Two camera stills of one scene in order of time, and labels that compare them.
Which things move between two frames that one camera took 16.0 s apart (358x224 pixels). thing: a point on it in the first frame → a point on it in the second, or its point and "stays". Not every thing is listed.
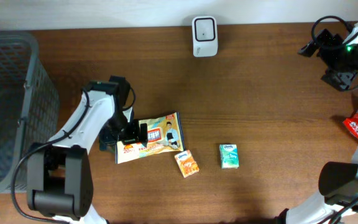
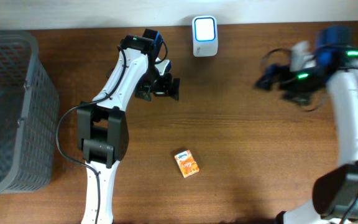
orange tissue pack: (186, 163) stays
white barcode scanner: (205, 36) stays
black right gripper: (327, 54) → (278, 78)
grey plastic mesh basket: (19, 107) stays
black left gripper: (132, 135) → (159, 88)
